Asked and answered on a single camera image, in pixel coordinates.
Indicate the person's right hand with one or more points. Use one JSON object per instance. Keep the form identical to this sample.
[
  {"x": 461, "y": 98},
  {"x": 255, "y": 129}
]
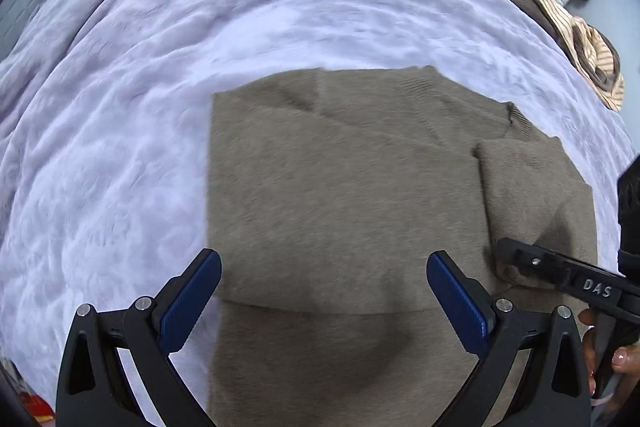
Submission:
[{"x": 627, "y": 359}]

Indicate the red object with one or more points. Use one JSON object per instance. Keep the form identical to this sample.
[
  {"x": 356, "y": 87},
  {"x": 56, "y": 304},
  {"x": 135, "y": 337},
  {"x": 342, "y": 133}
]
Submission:
[{"x": 37, "y": 409}]

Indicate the lavender plush blanket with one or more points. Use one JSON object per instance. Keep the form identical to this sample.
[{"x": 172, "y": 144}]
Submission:
[{"x": 150, "y": 82}]

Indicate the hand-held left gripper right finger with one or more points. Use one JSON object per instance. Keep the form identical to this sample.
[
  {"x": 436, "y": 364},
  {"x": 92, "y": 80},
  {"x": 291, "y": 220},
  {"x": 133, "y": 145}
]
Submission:
[{"x": 457, "y": 302}]

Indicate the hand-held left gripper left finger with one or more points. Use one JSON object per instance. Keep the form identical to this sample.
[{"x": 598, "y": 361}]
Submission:
[{"x": 192, "y": 297}]

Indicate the brown knit sweater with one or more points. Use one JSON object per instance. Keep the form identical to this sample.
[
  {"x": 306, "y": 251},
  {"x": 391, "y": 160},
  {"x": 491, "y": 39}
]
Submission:
[{"x": 350, "y": 187}]

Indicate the beige striped cloth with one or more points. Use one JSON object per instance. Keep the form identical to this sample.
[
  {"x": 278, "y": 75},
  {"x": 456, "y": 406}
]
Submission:
[{"x": 595, "y": 52}]

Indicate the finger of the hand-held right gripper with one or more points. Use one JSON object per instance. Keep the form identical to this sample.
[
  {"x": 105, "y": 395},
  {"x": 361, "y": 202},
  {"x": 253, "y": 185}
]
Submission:
[{"x": 560, "y": 271}]

